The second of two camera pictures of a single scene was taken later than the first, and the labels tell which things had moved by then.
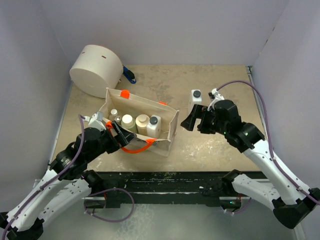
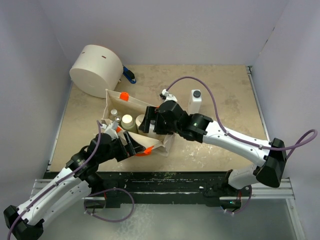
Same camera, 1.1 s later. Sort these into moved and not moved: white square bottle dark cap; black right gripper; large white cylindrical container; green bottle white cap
Moved: black right gripper
Not moved: large white cylindrical container; white square bottle dark cap; green bottle white cap
